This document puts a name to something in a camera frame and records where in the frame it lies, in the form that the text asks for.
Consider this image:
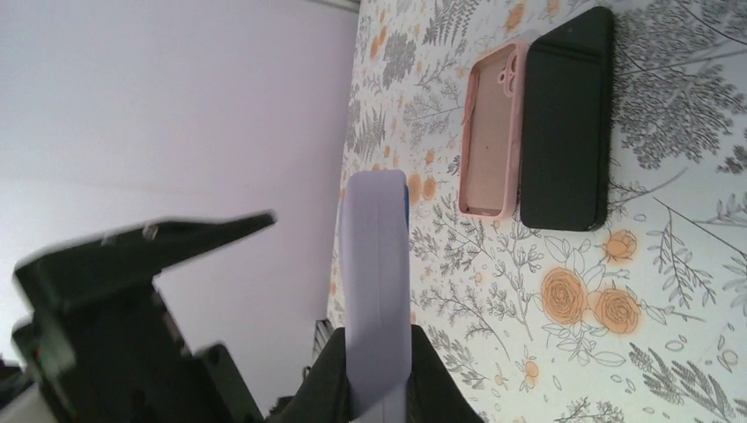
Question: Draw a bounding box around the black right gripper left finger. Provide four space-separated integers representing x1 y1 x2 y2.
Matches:
265 328 353 423

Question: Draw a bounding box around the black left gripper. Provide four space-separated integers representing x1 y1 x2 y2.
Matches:
11 211 277 422

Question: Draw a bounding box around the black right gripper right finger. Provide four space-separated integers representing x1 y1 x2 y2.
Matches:
406 324 484 423

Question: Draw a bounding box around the lavender phone case with ring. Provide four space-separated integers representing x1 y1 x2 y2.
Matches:
338 170 412 422

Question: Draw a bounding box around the pink phone case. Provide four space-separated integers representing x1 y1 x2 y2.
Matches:
457 39 528 220

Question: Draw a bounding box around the black smartphone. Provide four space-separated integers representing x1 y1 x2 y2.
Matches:
520 6 615 232

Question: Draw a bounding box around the floral patterned table mat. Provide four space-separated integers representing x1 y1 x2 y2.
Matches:
342 1 746 422

